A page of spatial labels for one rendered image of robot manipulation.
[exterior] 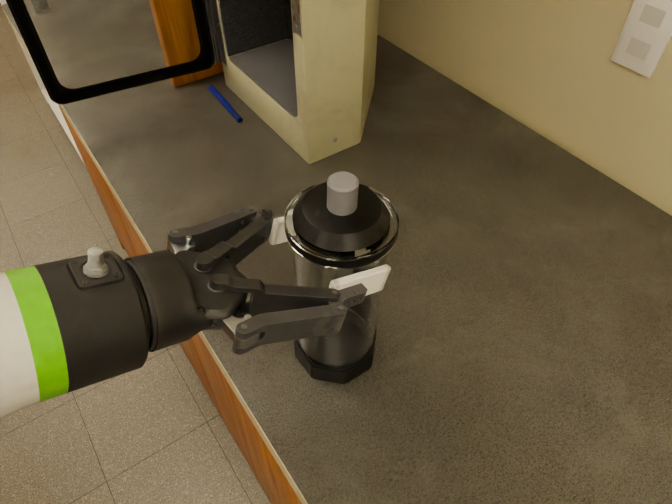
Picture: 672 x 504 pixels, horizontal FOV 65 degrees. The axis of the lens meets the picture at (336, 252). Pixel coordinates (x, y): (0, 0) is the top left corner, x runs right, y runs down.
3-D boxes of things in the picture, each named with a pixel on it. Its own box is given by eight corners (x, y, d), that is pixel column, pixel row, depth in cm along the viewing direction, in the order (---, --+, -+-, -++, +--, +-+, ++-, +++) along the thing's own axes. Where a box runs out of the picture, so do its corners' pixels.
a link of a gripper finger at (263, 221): (202, 301, 45) (189, 294, 45) (268, 242, 54) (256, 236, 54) (207, 267, 43) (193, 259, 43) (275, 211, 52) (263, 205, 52)
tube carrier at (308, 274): (345, 295, 70) (354, 167, 54) (397, 353, 64) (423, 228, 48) (275, 333, 66) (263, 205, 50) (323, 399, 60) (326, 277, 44)
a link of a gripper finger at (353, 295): (317, 295, 45) (337, 319, 44) (361, 282, 48) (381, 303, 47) (313, 308, 46) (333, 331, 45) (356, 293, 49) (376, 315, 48)
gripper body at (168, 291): (155, 309, 35) (271, 277, 41) (111, 236, 40) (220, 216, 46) (151, 378, 40) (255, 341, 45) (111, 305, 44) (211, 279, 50)
